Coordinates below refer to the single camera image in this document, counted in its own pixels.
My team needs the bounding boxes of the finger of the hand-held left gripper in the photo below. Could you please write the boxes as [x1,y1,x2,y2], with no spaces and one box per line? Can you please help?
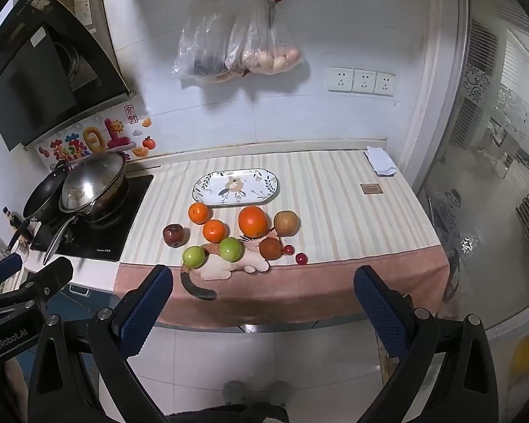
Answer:
[0,256,74,315]
[0,253,24,292]

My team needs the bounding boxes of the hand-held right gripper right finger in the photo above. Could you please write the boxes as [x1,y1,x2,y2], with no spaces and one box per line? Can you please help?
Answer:
[353,265,500,423]

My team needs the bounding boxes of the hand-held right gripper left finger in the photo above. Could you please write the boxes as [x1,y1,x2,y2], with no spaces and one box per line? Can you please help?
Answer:
[26,264,175,423]

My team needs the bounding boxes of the green apple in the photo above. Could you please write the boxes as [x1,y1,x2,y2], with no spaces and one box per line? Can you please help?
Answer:
[182,245,207,270]
[219,237,245,262]

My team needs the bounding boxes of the person's left forearm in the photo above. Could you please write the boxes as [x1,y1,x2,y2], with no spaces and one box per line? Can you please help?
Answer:
[4,358,31,423]

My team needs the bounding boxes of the dark sauce bottle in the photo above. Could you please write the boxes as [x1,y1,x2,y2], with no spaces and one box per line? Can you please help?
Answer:
[2,206,24,231]

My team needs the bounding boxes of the dark red apple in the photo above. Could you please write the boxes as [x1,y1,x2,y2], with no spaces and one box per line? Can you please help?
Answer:
[162,224,185,248]

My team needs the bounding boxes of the black frying pan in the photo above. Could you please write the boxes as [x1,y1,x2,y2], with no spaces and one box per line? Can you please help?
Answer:
[6,165,71,252]

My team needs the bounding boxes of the steel wok with lid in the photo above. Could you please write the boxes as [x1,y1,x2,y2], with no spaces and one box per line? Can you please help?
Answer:
[43,172,131,266]

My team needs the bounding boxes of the black induction cooktop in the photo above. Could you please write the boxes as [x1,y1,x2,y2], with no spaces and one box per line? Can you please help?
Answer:
[29,174,154,263]

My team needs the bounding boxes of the small orange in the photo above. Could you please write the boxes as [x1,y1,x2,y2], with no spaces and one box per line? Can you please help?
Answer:
[188,202,211,226]
[202,219,229,244]

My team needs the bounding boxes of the striped pink-edged tablecloth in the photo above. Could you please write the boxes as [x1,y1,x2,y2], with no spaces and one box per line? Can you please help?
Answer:
[114,149,451,329]

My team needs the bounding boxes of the grey slipper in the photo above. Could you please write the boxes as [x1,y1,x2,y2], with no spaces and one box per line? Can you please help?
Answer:
[264,381,294,409]
[223,380,250,406]

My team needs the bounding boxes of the brown round fruit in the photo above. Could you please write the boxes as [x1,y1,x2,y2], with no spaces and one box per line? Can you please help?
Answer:
[259,237,285,262]

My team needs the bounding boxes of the yellow-red apple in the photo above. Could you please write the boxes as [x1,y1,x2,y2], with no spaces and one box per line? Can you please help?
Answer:
[273,210,301,238]

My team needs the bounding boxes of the person's dark trousers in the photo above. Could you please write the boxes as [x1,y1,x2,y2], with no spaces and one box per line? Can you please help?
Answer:
[166,402,292,423]

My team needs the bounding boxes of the large orange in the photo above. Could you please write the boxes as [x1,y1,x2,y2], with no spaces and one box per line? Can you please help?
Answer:
[238,206,270,239]

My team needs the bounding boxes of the floral oval plate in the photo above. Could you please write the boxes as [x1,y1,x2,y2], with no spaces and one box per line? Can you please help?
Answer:
[192,168,280,207]

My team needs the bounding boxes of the white folded cloth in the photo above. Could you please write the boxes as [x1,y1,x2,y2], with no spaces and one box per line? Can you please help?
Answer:
[364,145,398,177]

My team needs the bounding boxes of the yellow object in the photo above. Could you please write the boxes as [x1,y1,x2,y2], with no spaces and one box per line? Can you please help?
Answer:
[510,330,529,376]

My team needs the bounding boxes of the frosted glass door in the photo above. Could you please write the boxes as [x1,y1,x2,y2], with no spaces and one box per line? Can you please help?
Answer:
[416,0,529,336]

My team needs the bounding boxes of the black range hood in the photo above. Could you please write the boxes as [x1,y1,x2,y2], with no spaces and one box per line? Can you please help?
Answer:
[0,0,136,151]

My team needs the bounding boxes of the clear plastic bag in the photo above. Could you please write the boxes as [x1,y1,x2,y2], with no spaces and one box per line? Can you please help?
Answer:
[172,0,239,82]

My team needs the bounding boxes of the plastic bag of eggs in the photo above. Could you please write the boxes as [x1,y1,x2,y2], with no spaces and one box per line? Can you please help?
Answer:
[225,4,303,76]

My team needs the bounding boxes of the colourful wall sticker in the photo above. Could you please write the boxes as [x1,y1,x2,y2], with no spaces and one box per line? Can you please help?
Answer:
[37,117,136,172]

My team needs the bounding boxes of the white wall socket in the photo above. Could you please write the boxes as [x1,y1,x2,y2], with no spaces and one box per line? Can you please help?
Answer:
[327,67,354,93]
[374,72,396,97]
[353,69,377,95]

